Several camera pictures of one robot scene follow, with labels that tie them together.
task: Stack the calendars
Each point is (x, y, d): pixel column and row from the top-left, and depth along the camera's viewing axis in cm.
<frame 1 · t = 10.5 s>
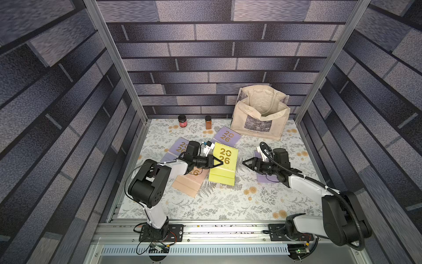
left hand: (222, 163, 86), fingers closed
right hand: (244, 163, 86), fingers open
yellow-green 2026 desk calendar: (225, 173, 87), point 8 cm above the table
peach 2026 desk calendar: (190, 183, 92), on the table
purple calendar far left: (176, 148, 105), point 2 cm above the table
purple calendar near bag: (227, 136, 112), on the table
purple calendar right side: (265, 177, 79), point 14 cm above the table
dark jar red label: (182, 121, 113), point 7 cm above the table
amber spice bottle: (208, 122, 112), point 7 cm above the table

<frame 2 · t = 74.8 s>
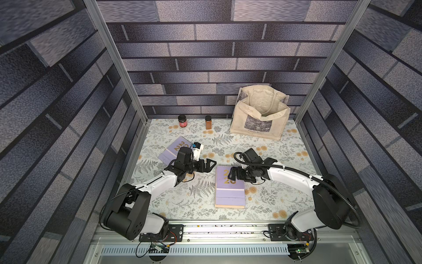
left hand: (210, 161, 85), fingers open
right hand: (233, 177, 86), fingers open
peach 2026 desk calendar: (230, 205, 81), point 3 cm above the table
purple calendar near bag: (228, 192, 85), point 3 cm above the table
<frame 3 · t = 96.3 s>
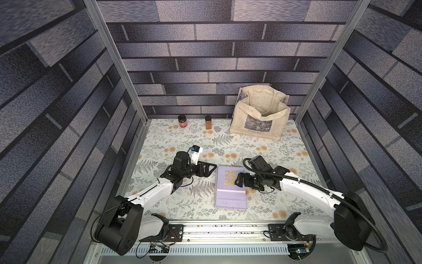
left hand: (211, 164, 82), fingers open
right hand: (240, 182, 83), fingers open
purple calendar far left: (228, 194, 83), point 4 cm above the table
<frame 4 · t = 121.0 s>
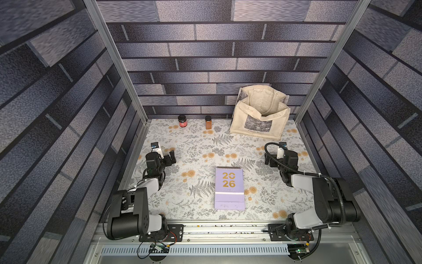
left hand: (166, 150, 91), fingers open
right hand: (274, 152, 95), fingers open
